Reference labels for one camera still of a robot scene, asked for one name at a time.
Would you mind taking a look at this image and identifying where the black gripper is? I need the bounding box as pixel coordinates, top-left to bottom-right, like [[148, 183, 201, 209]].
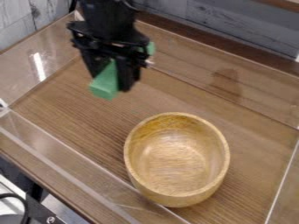
[[66, 0, 150, 92]]

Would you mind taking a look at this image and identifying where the green rectangular block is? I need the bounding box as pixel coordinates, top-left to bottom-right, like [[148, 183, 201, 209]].
[[88, 42, 154, 100]]

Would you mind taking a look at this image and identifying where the brown wooden bowl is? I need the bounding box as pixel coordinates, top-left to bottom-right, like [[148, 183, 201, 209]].
[[124, 112, 231, 207]]

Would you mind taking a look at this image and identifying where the clear acrylic tray wall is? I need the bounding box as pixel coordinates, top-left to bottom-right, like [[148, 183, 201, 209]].
[[0, 108, 189, 224]]

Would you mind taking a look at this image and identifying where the black cable bottom left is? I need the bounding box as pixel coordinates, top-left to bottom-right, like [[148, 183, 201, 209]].
[[0, 192, 33, 224]]

